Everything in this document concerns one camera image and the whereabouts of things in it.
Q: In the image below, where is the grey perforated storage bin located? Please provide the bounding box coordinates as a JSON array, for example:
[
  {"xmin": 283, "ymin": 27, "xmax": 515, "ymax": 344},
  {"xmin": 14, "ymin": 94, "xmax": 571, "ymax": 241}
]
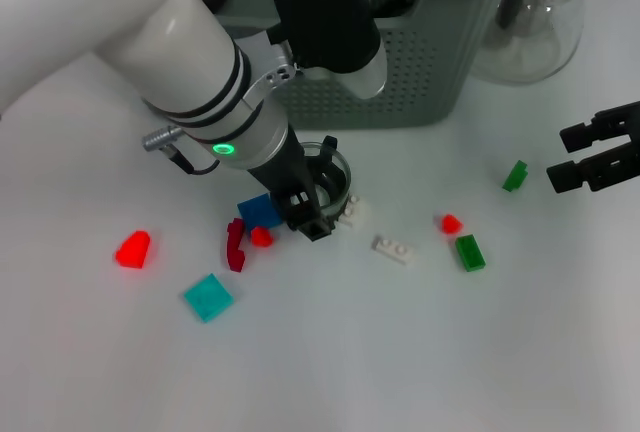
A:
[{"xmin": 214, "ymin": 0, "xmax": 526, "ymax": 132}]

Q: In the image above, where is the teal square plate brick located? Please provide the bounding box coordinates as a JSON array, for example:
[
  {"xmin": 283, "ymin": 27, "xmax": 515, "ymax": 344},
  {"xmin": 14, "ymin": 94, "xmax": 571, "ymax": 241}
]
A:
[{"xmin": 183, "ymin": 273, "xmax": 235, "ymax": 324}]

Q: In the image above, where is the dark red curved brick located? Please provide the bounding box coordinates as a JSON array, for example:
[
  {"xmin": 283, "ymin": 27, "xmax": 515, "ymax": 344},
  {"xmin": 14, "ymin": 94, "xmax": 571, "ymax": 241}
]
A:
[{"xmin": 225, "ymin": 217, "xmax": 249, "ymax": 272}]

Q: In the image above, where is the green rectangular brick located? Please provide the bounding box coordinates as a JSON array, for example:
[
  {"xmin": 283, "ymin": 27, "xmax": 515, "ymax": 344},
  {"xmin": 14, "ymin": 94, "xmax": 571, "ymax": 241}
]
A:
[{"xmin": 454, "ymin": 234, "xmax": 487, "ymax": 272}]

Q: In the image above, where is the white two-stud plate brick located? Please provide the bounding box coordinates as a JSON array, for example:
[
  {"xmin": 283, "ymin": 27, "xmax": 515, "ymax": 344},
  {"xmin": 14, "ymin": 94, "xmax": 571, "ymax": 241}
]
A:
[
  {"xmin": 337, "ymin": 195, "xmax": 369, "ymax": 228},
  {"xmin": 371, "ymin": 234, "xmax": 417, "ymax": 266}
]

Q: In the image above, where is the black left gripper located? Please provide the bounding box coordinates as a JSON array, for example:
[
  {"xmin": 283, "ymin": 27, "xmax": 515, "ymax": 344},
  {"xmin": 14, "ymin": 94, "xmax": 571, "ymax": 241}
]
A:
[{"xmin": 247, "ymin": 144, "xmax": 335, "ymax": 243}]

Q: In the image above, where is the blue square plate brick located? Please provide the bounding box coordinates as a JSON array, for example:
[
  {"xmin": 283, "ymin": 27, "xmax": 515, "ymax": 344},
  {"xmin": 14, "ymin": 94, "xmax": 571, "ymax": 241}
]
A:
[{"xmin": 236, "ymin": 192, "xmax": 284, "ymax": 229}]

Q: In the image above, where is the black cable with silver plug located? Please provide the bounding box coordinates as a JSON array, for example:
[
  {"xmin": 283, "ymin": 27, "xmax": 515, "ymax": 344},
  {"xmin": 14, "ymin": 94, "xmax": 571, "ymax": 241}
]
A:
[{"xmin": 142, "ymin": 124, "xmax": 221, "ymax": 176}]

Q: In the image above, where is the glass carafe with black lid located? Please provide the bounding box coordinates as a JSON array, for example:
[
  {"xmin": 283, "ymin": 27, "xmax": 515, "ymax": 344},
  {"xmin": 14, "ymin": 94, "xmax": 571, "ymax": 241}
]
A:
[{"xmin": 469, "ymin": 0, "xmax": 594, "ymax": 84}]

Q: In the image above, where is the green notched brick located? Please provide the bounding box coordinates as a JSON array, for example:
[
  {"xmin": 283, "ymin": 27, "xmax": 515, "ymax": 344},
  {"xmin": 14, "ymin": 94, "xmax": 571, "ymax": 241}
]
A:
[{"xmin": 502, "ymin": 159, "xmax": 530, "ymax": 193}]

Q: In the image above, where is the bright red sloped brick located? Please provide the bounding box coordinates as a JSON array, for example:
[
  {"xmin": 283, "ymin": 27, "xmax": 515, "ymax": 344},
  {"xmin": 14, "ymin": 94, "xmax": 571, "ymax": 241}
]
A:
[{"xmin": 113, "ymin": 229, "xmax": 152, "ymax": 271}]

